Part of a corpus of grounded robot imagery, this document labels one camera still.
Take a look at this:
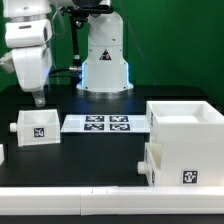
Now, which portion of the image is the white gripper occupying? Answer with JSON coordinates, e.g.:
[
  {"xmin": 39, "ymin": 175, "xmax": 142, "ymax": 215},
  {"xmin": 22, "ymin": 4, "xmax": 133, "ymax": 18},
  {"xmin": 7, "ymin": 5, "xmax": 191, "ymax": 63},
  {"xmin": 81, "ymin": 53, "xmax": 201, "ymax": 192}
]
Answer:
[{"xmin": 0, "ymin": 44, "xmax": 52, "ymax": 107}]

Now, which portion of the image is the white drawer with knob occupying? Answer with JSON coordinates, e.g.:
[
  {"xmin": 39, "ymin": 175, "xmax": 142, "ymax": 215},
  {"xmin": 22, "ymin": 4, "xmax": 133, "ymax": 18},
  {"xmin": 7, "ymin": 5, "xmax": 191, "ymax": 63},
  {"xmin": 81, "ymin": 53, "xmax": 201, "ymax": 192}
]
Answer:
[{"xmin": 10, "ymin": 109, "xmax": 61, "ymax": 147}]

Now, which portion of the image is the white drawer without knob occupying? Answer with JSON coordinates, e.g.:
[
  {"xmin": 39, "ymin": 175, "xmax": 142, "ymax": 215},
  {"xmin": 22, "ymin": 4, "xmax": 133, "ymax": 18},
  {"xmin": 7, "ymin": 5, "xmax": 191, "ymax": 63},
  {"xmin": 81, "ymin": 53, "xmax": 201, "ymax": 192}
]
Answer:
[{"xmin": 137, "ymin": 143, "xmax": 162, "ymax": 186}]

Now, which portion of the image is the white drawer cabinet box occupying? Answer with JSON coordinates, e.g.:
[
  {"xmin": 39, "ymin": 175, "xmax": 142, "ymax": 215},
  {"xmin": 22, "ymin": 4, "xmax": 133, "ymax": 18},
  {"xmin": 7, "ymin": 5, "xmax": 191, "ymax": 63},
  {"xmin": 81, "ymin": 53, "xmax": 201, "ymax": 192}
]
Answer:
[{"xmin": 146, "ymin": 101, "xmax": 224, "ymax": 186}]

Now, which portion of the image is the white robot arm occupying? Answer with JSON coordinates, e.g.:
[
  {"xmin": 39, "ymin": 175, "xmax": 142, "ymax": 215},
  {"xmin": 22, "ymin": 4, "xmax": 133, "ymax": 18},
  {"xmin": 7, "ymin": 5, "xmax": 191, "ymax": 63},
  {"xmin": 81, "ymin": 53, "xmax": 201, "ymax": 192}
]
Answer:
[{"xmin": 0, "ymin": 0, "xmax": 133, "ymax": 107}]

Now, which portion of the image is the white marker sheet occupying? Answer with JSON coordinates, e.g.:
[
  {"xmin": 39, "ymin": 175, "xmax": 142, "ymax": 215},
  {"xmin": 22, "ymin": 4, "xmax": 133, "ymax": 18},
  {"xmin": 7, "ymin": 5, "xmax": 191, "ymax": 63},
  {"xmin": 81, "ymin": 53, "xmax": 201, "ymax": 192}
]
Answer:
[{"xmin": 61, "ymin": 115, "xmax": 150, "ymax": 133}]

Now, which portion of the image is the black cable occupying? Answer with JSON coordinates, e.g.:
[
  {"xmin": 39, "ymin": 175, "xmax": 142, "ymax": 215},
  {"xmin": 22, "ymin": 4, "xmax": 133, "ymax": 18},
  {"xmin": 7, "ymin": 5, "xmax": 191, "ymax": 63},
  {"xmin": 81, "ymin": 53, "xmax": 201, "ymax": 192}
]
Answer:
[{"xmin": 49, "ymin": 66, "xmax": 83, "ymax": 79}]

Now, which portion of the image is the white left rail block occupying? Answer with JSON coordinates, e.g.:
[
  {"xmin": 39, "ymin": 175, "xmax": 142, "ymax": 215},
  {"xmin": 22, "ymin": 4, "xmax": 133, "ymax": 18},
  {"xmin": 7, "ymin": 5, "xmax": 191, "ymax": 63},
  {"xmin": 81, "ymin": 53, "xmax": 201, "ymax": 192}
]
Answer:
[{"xmin": 0, "ymin": 144, "xmax": 4, "ymax": 166}]

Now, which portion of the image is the black camera on stand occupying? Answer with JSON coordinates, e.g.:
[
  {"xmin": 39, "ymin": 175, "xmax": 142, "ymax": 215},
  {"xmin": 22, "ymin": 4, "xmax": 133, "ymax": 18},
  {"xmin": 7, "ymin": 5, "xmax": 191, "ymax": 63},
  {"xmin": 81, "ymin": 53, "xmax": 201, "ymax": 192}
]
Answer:
[{"xmin": 60, "ymin": 0, "xmax": 114, "ymax": 66}]

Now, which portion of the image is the white front rail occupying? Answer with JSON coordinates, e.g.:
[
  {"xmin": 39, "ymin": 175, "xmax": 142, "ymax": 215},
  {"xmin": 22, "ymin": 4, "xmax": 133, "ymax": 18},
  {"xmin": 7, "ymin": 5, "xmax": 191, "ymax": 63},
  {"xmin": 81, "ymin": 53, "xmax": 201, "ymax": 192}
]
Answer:
[{"xmin": 0, "ymin": 186, "xmax": 224, "ymax": 216}]

